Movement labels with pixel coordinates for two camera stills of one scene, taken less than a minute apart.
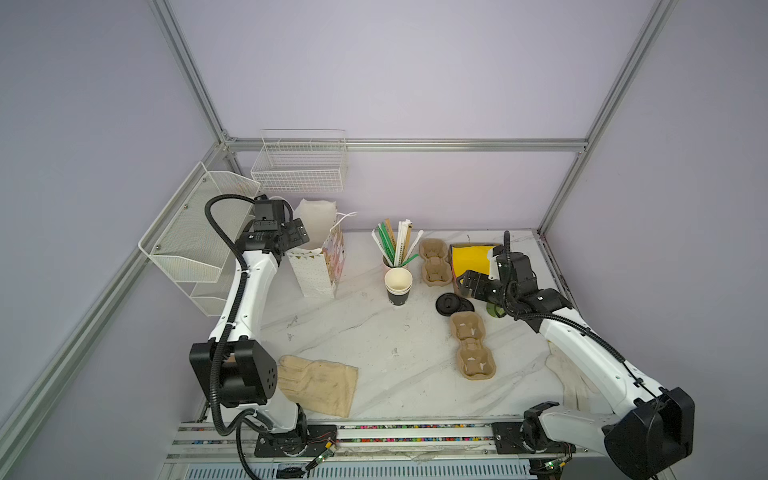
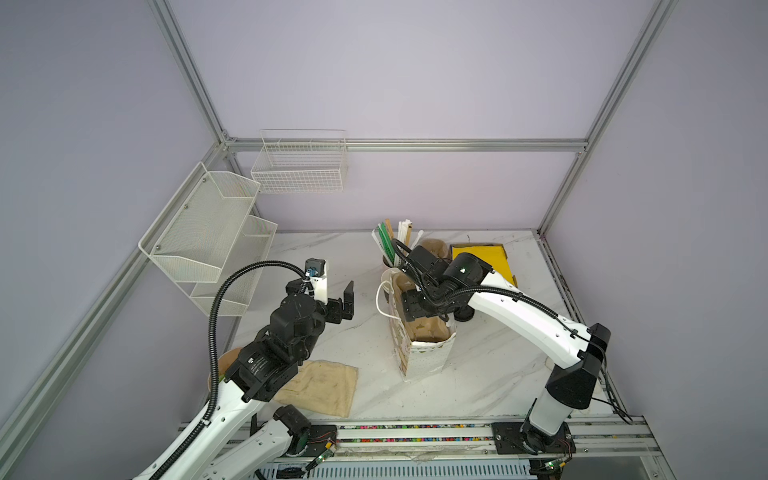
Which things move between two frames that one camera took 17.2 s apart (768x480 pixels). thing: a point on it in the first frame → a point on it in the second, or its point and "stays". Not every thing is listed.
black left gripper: [296, 232] → [334, 314]
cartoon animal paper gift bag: [318, 264] → [416, 359]
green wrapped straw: [389, 246] stays
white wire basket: [302, 161] stays
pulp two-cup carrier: [476, 360] → [428, 328]
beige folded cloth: [322, 387] stays
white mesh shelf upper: [181, 240] stays
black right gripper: [474, 279] → [409, 312]
